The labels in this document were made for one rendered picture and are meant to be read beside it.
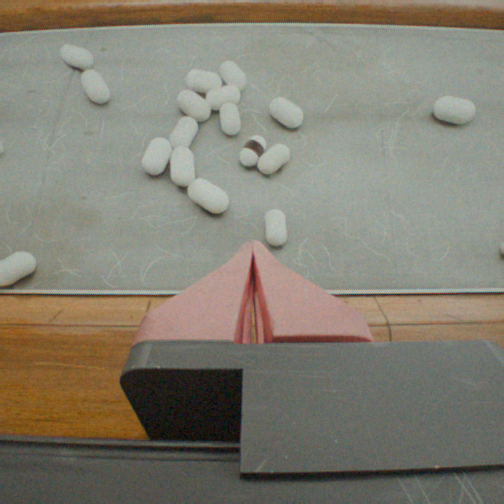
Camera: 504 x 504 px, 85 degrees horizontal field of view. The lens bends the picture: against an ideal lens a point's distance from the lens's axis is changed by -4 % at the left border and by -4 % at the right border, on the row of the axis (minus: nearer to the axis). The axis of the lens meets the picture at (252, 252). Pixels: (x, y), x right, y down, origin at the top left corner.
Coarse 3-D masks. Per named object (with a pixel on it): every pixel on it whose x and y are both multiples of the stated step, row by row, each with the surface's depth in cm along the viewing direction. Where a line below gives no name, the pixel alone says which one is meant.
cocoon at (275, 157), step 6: (276, 144) 26; (282, 144) 25; (270, 150) 25; (276, 150) 25; (282, 150) 25; (288, 150) 25; (264, 156) 25; (270, 156) 25; (276, 156) 25; (282, 156) 25; (288, 156) 26; (258, 162) 25; (264, 162) 25; (270, 162) 25; (276, 162) 25; (282, 162) 25; (264, 168) 25; (270, 168) 25; (276, 168) 25
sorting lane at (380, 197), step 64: (0, 64) 30; (64, 64) 30; (128, 64) 30; (192, 64) 30; (256, 64) 30; (320, 64) 30; (384, 64) 30; (448, 64) 30; (0, 128) 28; (64, 128) 28; (128, 128) 28; (256, 128) 28; (320, 128) 28; (384, 128) 28; (448, 128) 28; (0, 192) 26; (64, 192) 26; (128, 192) 26; (256, 192) 26; (320, 192) 26; (384, 192) 26; (448, 192) 26; (0, 256) 25; (64, 256) 25; (128, 256) 25; (192, 256) 25; (320, 256) 25; (384, 256) 25; (448, 256) 25
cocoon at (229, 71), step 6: (222, 66) 28; (228, 66) 27; (234, 66) 27; (222, 72) 28; (228, 72) 27; (234, 72) 27; (240, 72) 27; (222, 78) 28; (228, 78) 27; (234, 78) 27; (240, 78) 27; (246, 78) 28; (228, 84) 28; (234, 84) 27; (240, 84) 27; (240, 90) 28
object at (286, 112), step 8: (272, 104) 26; (280, 104) 26; (288, 104) 26; (272, 112) 27; (280, 112) 26; (288, 112) 26; (296, 112) 26; (280, 120) 27; (288, 120) 26; (296, 120) 26
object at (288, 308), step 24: (264, 264) 9; (264, 288) 7; (288, 288) 7; (312, 288) 7; (264, 312) 7; (288, 312) 6; (312, 312) 6; (336, 312) 6; (264, 336) 7; (288, 336) 5; (312, 336) 5; (336, 336) 5; (360, 336) 5
